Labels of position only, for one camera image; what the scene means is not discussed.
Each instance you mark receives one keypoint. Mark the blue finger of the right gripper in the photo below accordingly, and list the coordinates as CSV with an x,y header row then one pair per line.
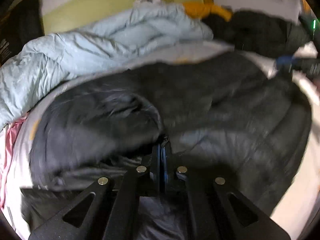
x,y
288,64

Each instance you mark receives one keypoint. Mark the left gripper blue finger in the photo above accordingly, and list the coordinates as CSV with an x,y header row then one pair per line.
x,y
155,169
168,173

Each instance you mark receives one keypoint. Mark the black puffer down jacket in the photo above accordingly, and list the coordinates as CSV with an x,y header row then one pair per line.
x,y
237,140

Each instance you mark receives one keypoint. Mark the black fluffy fleece coat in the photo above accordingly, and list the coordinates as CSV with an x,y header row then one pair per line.
x,y
259,33

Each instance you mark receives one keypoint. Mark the orange yellow garment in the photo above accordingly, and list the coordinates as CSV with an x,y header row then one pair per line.
x,y
198,10

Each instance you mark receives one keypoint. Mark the pink and white blanket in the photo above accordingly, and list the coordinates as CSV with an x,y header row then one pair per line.
x,y
8,138

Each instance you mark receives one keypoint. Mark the light blue crumpled duvet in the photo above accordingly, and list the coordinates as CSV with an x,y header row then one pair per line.
x,y
102,46

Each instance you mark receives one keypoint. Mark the black hanging garment bag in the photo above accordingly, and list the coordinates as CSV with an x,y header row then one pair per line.
x,y
21,25

